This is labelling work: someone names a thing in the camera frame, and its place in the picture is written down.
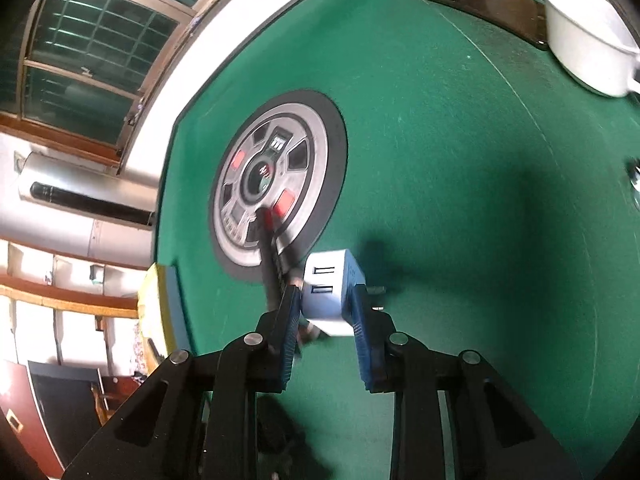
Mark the white cup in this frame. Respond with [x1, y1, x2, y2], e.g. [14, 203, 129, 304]
[541, 0, 640, 99]

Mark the black marker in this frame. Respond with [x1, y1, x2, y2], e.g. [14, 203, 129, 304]
[256, 209, 302, 313]

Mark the dark board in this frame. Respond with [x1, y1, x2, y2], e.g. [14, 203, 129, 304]
[27, 359, 107, 467]

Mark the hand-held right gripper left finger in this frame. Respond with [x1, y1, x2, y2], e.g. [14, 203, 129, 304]
[62, 284, 304, 480]

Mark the white wall appliance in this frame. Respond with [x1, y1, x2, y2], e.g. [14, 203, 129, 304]
[16, 151, 157, 234]

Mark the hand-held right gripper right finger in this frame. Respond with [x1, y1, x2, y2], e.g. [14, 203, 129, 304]
[349, 284, 581, 480]

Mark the black smartphone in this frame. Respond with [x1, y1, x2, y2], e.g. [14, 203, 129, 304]
[422, 0, 551, 51]

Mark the yellow box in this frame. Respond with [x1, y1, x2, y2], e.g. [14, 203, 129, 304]
[137, 262, 192, 362]

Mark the round grey control panel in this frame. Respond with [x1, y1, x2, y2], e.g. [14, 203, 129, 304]
[207, 90, 349, 287]

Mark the wooden chair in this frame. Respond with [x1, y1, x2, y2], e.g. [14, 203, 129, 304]
[89, 374, 127, 427]

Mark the white charger plug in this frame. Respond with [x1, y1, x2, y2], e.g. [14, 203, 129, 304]
[301, 248, 386, 339]

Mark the barred window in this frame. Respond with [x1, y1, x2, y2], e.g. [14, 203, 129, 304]
[19, 0, 197, 162]

